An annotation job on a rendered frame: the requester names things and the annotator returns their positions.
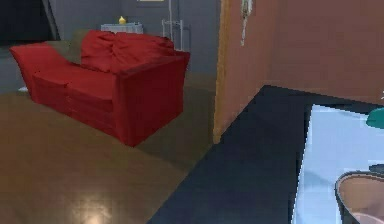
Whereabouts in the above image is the white wall hanging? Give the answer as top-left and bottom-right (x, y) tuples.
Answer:
(240, 0), (254, 47)

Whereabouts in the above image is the red sofa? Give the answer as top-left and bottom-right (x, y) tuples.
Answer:
(9, 29), (191, 148)

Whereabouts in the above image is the white wire stand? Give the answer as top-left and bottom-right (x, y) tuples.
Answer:
(161, 0), (185, 52)

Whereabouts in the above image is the pale blue side table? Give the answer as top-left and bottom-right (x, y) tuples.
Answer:
(100, 22), (144, 35)

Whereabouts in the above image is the black table with glass top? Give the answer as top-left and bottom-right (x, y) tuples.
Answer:
(146, 84), (384, 224)

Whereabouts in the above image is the teal dish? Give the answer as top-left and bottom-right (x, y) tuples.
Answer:
(365, 107), (384, 130)

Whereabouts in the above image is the brown bowl with black rim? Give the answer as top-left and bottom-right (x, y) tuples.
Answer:
(334, 170), (384, 224)

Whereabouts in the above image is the olive green cushion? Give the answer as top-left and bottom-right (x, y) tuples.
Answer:
(45, 29), (90, 65)

